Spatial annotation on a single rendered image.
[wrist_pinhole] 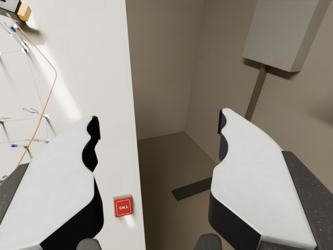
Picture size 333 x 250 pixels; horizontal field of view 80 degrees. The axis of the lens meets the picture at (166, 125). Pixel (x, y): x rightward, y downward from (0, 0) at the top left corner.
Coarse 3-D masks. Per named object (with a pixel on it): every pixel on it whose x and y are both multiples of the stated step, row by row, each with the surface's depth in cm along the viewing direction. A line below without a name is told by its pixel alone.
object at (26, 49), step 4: (0, 24) 48; (4, 28) 50; (8, 28) 49; (8, 32) 51; (12, 32) 50; (12, 36) 52; (16, 40) 54; (20, 44) 57; (24, 48) 59; (24, 52) 60
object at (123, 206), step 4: (116, 200) 59; (120, 200) 59; (124, 200) 60; (128, 200) 60; (116, 204) 59; (120, 204) 59; (124, 204) 60; (128, 204) 60; (116, 208) 59; (120, 208) 59; (124, 208) 60; (128, 208) 60; (116, 212) 59; (120, 212) 59; (124, 212) 59; (128, 212) 60; (116, 216) 59
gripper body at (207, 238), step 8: (88, 240) 5; (96, 240) 5; (200, 240) 5; (208, 240) 5; (216, 240) 5; (80, 248) 5; (88, 248) 5; (96, 248) 5; (200, 248) 5; (208, 248) 5; (216, 248) 5
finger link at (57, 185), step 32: (96, 128) 12; (32, 160) 8; (64, 160) 8; (96, 160) 10; (32, 192) 7; (64, 192) 7; (96, 192) 7; (0, 224) 6; (32, 224) 6; (64, 224) 6; (96, 224) 7
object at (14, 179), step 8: (16, 168) 8; (24, 168) 8; (8, 176) 8; (16, 176) 7; (0, 184) 7; (8, 184) 7; (16, 184) 7; (0, 192) 7; (8, 192) 7; (0, 200) 7; (8, 200) 6; (0, 208) 6; (0, 216) 6
